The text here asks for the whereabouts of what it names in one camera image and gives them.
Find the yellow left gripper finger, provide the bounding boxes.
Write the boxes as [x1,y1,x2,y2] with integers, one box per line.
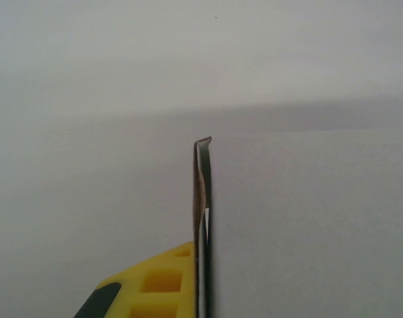
[73,240,199,318]

